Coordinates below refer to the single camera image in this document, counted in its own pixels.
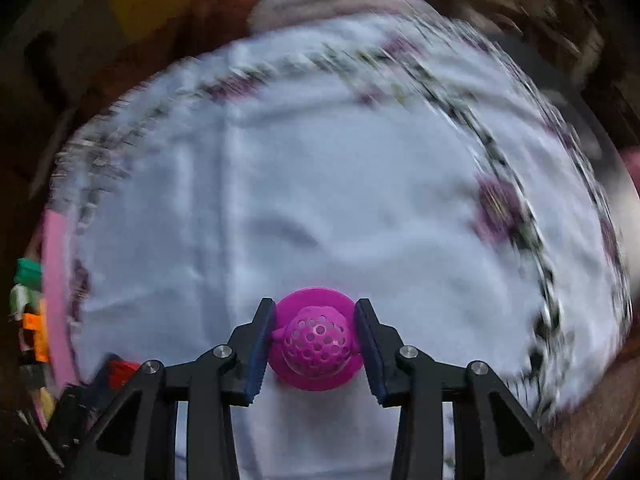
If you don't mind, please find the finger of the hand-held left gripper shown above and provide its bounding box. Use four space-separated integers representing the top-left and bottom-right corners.
47 355 118 466

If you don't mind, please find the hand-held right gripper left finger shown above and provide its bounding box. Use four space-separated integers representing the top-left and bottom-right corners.
75 298 277 480

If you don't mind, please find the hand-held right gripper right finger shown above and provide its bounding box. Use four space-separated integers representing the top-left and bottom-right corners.
354 298 556 480

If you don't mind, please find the red toy block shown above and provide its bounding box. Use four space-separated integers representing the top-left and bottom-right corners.
107 360 141 391

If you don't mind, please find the orange toy block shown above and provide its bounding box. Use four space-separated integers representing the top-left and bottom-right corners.
20 312 51 363

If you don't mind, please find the pink cardboard box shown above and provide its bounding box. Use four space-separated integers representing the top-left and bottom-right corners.
40 210 83 386

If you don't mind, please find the green toy cup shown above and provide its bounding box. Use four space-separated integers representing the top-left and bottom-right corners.
14 258 43 288

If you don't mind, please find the white floral embroidered tablecloth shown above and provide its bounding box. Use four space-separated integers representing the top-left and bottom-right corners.
45 12 633 480

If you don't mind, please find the brown quilted jacket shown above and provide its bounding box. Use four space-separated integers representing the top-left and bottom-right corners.
75 0 271 111

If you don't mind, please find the pale pink bedding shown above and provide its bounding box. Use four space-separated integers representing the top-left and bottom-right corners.
247 0 426 36

